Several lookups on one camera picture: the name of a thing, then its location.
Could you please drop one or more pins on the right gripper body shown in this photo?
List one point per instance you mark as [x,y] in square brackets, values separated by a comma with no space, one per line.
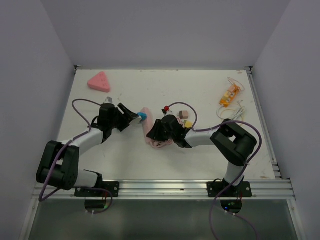
[170,136]

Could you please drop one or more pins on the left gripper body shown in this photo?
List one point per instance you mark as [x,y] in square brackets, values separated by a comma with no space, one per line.
[118,121]

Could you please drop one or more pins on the pink power strip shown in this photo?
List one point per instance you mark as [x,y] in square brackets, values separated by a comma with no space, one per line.
[148,123]

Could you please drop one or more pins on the yellow plug cube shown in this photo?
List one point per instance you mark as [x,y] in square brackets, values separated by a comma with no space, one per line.
[187,124]

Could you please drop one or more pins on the blue adapter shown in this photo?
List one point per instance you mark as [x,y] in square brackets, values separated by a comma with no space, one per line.
[143,116]

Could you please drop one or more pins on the pink brown plug cube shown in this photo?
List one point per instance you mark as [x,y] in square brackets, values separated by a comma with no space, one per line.
[183,115]

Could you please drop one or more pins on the pink triangular socket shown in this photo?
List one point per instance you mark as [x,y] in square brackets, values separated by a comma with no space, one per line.
[100,82]

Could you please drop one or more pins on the white adapter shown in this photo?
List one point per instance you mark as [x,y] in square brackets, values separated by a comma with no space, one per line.
[136,121]

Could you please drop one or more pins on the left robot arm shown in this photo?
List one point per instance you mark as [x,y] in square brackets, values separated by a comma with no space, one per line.
[59,165]

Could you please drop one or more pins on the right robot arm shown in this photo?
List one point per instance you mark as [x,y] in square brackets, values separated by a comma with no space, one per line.
[234,142]

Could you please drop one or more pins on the orange power strip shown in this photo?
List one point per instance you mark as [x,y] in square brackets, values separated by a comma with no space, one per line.
[225,102]

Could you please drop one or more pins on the pink charger on orange strip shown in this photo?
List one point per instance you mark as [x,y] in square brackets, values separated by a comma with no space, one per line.
[233,88]

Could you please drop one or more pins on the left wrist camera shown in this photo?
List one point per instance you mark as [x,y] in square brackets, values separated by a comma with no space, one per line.
[108,100]

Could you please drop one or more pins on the aluminium frame rail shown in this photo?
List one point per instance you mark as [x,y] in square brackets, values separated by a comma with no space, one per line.
[199,190]

